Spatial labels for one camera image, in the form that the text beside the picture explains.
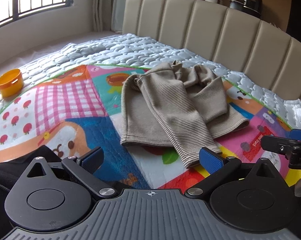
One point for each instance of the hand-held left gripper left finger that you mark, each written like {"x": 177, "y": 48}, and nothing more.
{"x": 91, "y": 160}

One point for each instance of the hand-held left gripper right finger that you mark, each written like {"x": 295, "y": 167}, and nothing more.
{"x": 211, "y": 161}

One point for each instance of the brown striped sweater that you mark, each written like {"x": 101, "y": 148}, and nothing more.
{"x": 153, "y": 110}

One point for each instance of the colourful printed play mat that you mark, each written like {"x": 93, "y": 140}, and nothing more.
{"x": 65, "y": 97}

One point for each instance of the orange plastic container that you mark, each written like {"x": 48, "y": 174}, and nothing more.
{"x": 10, "y": 83}

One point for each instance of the grey quilted bedspread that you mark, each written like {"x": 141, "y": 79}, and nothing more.
{"x": 140, "y": 47}

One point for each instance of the beige padded headboard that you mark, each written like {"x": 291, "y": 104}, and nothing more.
{"x": 215, "y": 30}

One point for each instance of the black glossy pot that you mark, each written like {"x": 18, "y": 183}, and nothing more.
{"x": 253, "y": 3}

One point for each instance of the beige curtain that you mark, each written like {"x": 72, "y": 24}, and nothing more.
{"x": 103, "y": 2}

